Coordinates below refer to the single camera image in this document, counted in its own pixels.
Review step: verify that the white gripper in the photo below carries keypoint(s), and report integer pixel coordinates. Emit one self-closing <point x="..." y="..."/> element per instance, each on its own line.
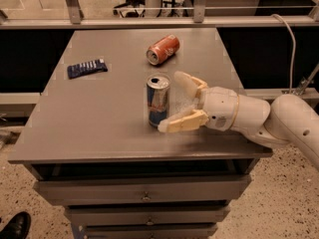
<point x="220" y="108"/>

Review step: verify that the silver blue redbull can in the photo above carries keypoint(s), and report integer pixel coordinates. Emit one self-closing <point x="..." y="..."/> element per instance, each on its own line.
<point x="158" y="87"/>

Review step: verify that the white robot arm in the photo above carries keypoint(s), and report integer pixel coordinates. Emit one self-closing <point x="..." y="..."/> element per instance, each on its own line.
<point x="288" y="119"/>

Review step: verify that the orange soda can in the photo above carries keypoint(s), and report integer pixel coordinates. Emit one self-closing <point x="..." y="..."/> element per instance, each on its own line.
<point x="163" y="49"/>

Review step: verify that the blue striped snack packet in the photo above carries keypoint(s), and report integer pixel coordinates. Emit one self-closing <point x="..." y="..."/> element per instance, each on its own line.
<point x="86" y="68"/>

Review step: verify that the grey drawer cabinet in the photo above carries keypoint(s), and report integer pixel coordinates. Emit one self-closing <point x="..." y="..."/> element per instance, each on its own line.
<point x="96" y="127"/>

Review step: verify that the black office chair base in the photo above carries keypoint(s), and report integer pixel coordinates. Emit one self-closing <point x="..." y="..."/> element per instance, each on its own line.
<point x="135" y="13"/>

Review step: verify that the bottom grey drawer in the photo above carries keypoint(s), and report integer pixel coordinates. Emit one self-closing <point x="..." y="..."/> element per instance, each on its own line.
<point x="164" y="231"/>

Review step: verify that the grey drawer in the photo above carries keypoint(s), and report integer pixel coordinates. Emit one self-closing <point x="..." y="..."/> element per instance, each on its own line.
<point x="164" y="231"/>
<point x="142" y="190"/>
<point x="147" y="215"/>

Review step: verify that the top grey drawer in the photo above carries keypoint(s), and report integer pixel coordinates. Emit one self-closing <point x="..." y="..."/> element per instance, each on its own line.
<point x="142" y="190"/>

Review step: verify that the grey metal railing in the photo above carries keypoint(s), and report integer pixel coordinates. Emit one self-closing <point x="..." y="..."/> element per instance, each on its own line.
<point x="98" y="14"/>

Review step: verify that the middle grey drawer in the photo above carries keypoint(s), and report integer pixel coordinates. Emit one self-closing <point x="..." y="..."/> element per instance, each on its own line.
<point x="147" y="215"/>

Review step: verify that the black leather shoe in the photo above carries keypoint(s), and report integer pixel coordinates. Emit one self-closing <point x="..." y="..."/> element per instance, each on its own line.
<point x="18" y="227"/>

